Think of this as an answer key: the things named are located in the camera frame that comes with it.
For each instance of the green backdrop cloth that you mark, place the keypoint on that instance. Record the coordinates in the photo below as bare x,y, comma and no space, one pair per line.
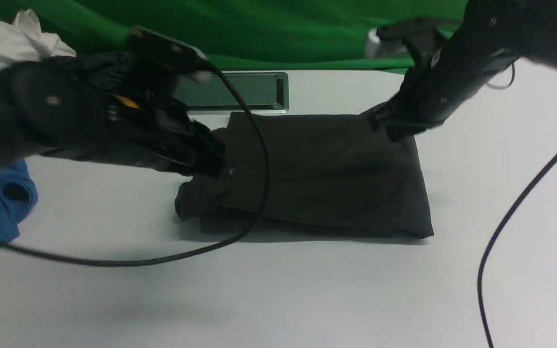
240,34

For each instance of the dark gray crumpled garment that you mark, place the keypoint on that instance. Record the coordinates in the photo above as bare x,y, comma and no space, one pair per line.
103,67

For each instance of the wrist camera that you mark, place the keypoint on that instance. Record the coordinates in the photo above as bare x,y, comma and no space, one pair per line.
416,36
174,55

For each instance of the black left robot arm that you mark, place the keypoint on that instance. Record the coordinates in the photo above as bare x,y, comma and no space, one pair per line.
45,111

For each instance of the metal table cable hatch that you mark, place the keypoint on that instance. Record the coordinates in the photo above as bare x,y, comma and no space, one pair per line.
265,93

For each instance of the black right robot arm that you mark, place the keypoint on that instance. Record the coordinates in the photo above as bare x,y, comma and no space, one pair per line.
491,37

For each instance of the gray long-sleeved shirt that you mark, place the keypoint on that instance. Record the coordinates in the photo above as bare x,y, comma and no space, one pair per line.
329,173

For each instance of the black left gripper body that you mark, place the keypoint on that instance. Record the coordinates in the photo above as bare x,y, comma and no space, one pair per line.
144,112

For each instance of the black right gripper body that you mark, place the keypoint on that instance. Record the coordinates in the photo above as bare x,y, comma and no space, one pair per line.
420,104

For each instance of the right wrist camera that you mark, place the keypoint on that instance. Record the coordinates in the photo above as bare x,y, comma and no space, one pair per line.
416,36

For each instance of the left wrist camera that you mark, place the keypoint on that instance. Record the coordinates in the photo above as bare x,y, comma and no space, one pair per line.
174,55

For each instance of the white crumpled garment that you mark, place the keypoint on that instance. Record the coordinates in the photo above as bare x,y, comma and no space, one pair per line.
24,40

